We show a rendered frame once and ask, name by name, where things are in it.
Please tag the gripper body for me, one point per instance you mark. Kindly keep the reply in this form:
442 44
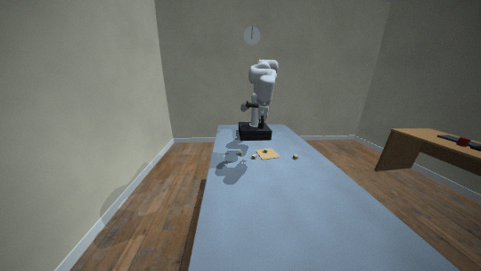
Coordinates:
262 111

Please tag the tan flat mat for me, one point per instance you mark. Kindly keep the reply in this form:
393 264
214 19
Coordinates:
271 154

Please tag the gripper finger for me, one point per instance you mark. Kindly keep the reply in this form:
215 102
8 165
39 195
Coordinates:
260 125

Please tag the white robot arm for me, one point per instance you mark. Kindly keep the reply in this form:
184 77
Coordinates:
263 87

